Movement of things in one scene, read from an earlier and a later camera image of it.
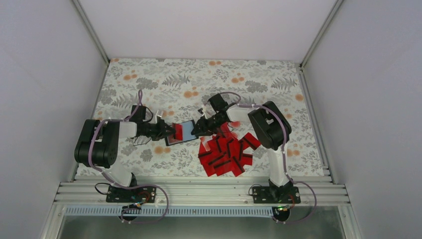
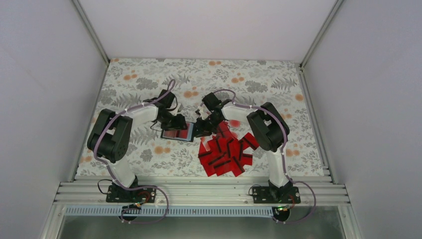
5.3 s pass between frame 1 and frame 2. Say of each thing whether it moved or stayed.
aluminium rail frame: stayed
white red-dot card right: stayed
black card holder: moved
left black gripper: moved
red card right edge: stayed
